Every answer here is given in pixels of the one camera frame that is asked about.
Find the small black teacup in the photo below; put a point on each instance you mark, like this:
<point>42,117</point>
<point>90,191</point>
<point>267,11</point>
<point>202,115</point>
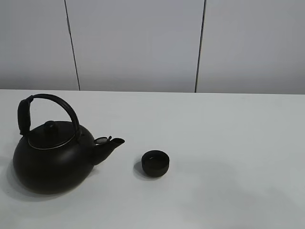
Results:
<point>155,163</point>

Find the black round kettle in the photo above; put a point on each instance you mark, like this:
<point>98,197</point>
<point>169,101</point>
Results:
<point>58,155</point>

